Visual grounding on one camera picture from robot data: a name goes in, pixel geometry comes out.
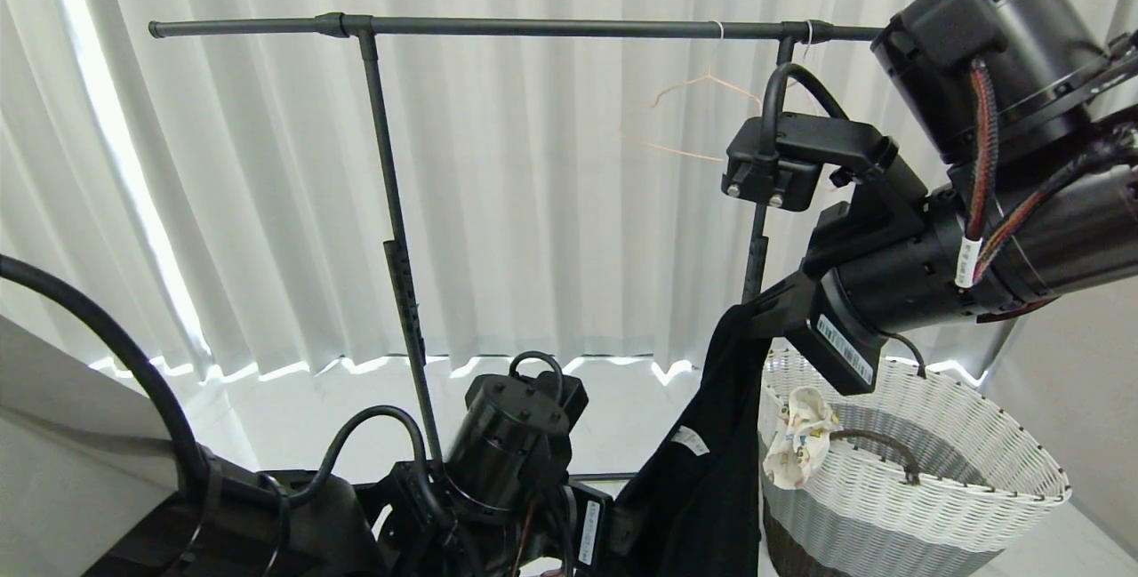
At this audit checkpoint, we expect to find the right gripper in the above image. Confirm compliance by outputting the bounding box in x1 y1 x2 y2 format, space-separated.
782 221 992 396

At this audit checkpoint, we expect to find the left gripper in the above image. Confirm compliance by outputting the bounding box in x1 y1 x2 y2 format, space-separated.
569 481 641 577

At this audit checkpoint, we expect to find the black garment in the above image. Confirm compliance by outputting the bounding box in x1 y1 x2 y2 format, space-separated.
613 301 774 577

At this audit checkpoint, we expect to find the white laundry basket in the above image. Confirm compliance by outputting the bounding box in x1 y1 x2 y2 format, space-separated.
757 348 1072 577

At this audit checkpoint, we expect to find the black clothes rack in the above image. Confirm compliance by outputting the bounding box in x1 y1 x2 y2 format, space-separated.
148 12 890 485

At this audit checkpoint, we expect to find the cream printed garment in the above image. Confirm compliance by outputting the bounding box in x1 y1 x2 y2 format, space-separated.
763 386 841 489

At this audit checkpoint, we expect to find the white curtain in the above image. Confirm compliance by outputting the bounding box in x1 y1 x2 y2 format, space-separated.
0 0 1138 382

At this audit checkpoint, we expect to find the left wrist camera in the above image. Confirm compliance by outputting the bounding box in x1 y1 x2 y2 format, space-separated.
533 370 589 436

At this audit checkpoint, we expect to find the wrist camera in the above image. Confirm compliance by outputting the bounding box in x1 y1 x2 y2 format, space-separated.
722 115 930 271
533 370 589 436

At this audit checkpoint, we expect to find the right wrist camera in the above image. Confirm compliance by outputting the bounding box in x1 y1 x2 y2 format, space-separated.
722 115 930 271

